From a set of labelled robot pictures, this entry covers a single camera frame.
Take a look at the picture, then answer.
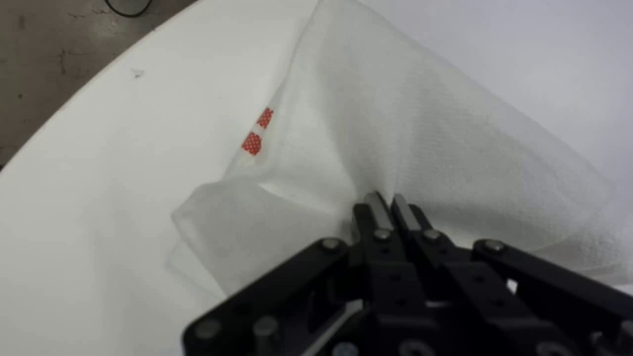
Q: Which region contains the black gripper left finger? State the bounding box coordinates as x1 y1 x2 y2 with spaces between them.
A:
181 189 398 356

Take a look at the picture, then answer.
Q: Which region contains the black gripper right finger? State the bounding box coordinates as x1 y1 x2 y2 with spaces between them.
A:
393 193 633 356

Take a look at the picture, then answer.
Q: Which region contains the black cable on floor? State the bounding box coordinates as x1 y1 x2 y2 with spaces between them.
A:
104 0 155 19

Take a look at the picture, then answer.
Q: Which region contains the white towel with red stripes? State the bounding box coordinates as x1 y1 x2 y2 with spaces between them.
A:
175 0 626 290

